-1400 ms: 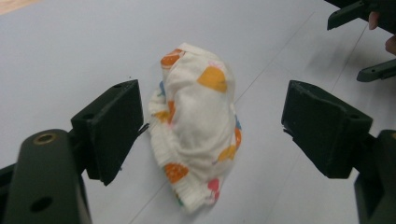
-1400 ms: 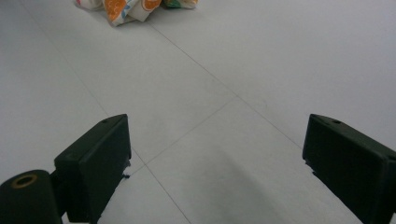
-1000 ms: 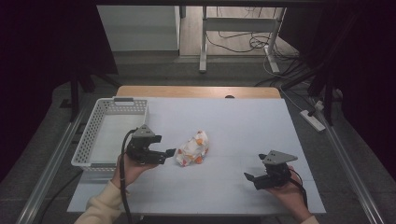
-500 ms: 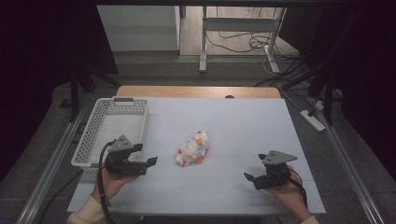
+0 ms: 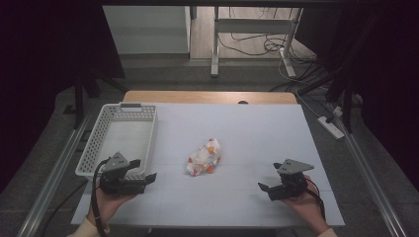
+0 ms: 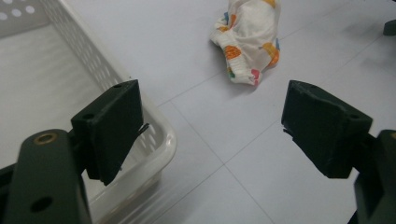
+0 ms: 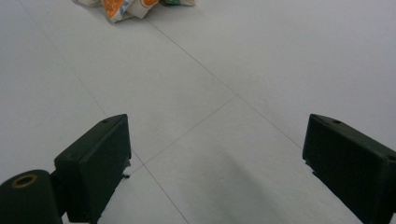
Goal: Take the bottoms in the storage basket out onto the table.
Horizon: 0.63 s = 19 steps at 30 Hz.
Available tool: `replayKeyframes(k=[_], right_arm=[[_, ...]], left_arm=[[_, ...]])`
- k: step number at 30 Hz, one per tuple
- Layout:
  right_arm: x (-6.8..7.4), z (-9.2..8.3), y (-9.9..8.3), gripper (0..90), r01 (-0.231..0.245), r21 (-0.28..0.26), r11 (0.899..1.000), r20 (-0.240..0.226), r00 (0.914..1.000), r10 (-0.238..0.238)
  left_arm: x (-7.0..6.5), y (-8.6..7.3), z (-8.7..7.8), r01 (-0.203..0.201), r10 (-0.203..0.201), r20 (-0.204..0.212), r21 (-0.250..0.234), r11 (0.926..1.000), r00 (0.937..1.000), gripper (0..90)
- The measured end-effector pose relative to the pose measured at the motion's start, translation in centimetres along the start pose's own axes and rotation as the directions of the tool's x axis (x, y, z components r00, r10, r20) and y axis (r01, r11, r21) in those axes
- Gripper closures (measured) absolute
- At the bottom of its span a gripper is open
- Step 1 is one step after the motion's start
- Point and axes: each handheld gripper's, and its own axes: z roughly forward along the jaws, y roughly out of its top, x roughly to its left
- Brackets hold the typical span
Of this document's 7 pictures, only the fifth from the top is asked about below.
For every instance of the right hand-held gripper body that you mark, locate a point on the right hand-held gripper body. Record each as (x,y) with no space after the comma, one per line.
(291,187)

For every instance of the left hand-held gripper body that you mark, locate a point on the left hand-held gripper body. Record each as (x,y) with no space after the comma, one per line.
(120,184)

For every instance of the white perforated plastic basket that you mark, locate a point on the white perforated plastic basket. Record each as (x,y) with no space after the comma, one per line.
(125,141)

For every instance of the person's left hand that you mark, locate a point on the person's left hand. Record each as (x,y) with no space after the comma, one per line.
(105,205)

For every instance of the person's right hand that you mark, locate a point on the person's right hand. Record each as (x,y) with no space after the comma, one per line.
(309,207)

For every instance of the white table cover board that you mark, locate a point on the white table cover board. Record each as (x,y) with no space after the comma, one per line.
(237,138)

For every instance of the white power strip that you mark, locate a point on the white power strip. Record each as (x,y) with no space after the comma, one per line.
(331,127)

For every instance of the black metal stand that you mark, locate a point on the black metal stand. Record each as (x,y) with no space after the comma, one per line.
(346,105)
(79,98)

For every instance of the white cabinet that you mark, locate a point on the white cabinet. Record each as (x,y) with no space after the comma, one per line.
(148,29)

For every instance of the black curtain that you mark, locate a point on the black curtain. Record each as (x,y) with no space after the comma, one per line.
(385,65)
(39,65)

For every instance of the aluminium floor rail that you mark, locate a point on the aluminium floor rail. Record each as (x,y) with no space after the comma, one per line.
(372,184)
(49,184)

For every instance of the white metal desk frame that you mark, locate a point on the white metal desk frame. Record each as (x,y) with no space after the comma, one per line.
(253,24)

